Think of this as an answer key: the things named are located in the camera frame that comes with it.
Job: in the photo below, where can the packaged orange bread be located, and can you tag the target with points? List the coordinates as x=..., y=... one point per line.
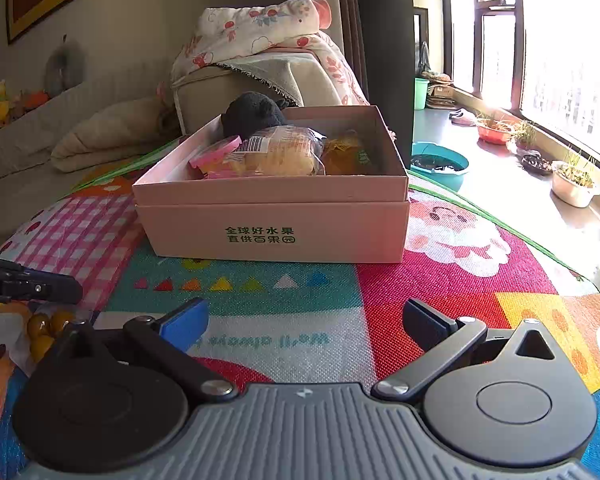
x=346, y=155

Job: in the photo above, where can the floral folded blanket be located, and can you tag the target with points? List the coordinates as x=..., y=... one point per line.
x=228, y=34

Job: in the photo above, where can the white plant pot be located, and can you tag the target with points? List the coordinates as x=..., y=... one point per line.
x=573, y=183

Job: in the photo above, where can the beige ottoman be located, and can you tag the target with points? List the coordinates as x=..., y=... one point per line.
x=202, y=95

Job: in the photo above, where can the grey towel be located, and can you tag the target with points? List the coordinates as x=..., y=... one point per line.
x=288, y=74

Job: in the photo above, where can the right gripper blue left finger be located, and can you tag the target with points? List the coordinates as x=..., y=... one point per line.
x=162, y=345

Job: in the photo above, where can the colourful play mat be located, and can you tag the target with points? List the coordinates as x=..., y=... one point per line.
x=303, y=322

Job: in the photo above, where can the pink cardboard box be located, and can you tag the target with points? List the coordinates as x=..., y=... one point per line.
x=350, y=219

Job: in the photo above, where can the teal basin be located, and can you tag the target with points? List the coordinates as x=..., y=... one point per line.
x=443, y=165

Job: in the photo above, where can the grey neck pillow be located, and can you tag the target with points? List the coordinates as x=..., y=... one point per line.
x=65, y=68

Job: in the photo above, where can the packaged yellow fruit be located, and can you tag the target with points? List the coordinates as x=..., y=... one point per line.
x=27, y=329

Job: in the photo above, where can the green plastic cup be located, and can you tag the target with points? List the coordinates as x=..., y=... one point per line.
x=420, y=93

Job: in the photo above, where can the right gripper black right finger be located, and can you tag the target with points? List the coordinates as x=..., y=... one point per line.
x=446, y=344

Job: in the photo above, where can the black plush toy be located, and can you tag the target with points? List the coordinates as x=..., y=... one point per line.
x=252, y=112

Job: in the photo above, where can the pink plastic basket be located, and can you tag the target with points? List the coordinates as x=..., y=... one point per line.
x=205, y=160

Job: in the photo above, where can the beige folded quilt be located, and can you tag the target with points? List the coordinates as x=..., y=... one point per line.
x=117, y=132

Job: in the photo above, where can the dark small dish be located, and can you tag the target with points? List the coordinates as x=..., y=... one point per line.
x=536, y=164

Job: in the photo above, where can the packaged round waffle cake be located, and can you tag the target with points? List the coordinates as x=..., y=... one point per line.
x=281, y=151

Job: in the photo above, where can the orange plush toy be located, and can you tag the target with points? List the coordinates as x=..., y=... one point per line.
x=32, y=100

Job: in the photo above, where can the red plant bowl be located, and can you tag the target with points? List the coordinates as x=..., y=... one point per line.
x=495, y=131

